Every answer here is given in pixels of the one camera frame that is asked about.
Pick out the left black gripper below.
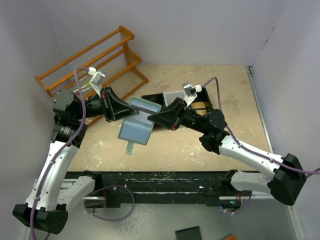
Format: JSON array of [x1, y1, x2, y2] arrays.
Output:
[[74, 86, 138, 122]]

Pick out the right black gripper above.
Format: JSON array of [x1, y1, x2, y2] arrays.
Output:
[[147, 97, 208, 134]]

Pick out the grey magnetic stripe card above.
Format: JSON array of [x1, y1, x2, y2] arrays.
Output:
[[134, 110, 154, 125]]

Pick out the mint green card holder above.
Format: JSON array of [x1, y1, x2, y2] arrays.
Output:
[[118, 96, 162, 155]]

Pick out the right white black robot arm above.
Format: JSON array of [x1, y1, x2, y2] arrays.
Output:
[[148, 97, 307, 206]]

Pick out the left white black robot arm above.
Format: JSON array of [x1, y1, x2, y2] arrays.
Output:
[[12, 87, 139, 237]]

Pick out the black bin with gold card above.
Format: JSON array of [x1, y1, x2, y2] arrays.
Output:
[[189, 88, 213, 115]]

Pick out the white plastic bin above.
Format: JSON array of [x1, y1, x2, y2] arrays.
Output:
[[163, 90, 185, 107]]

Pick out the pens on rack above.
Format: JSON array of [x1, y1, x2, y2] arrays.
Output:
[[73, 75, 92, 95]]

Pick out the orange wooden rack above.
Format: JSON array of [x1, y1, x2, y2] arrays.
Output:
[[34, 24, 149, 113]]

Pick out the black square plate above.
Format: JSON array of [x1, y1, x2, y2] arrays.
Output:
[[175, 226, 203, 240]]

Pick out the orange brown object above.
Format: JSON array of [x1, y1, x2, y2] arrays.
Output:
[[220, 233, 237, 240]]

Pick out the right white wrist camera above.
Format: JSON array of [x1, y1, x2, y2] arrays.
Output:
[[182, 82, 202, 107]]

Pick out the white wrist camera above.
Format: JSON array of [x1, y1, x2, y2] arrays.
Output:
[[182, 82, 202, 107], [88, 67, 106, 97]]

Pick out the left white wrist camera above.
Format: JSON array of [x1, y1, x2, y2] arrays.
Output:
[[88, 67, 106, 97]]

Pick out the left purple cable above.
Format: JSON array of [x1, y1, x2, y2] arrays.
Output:
[[30, 66, 92, 240]]

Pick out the purple cable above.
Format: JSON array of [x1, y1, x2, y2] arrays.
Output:
[[199, 76, 320, 176], [30, 66, 92, 240]]

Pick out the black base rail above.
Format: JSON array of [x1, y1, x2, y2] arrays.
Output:
[[65, 170, 251, 209]]

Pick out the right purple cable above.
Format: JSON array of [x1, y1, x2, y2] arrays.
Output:
[[199, 76, 320, 176]]

